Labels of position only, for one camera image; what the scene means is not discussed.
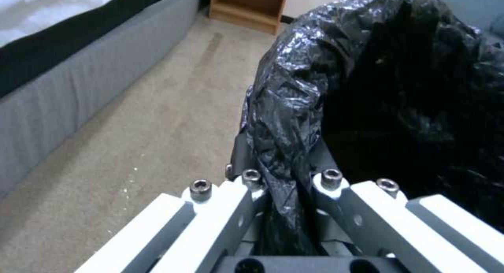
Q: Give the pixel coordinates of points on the black mattress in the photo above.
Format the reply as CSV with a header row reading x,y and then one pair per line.
x,y
47,42

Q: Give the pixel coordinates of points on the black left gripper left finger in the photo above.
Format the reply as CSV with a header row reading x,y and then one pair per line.
x,y
220,214

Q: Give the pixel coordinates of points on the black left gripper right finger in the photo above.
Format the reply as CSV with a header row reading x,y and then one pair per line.
x,y
378,217

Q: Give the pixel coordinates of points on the light wooden cabinet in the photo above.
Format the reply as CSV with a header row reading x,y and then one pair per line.
x,y
248,7

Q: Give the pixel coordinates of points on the grey fabric bed frame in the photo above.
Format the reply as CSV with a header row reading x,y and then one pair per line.
x,y
75,78

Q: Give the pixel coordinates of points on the white bed sheet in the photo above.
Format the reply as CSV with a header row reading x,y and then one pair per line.
x,y
43,10

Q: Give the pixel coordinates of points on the black plastic trash bag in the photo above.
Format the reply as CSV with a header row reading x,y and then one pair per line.
x,y
393,92

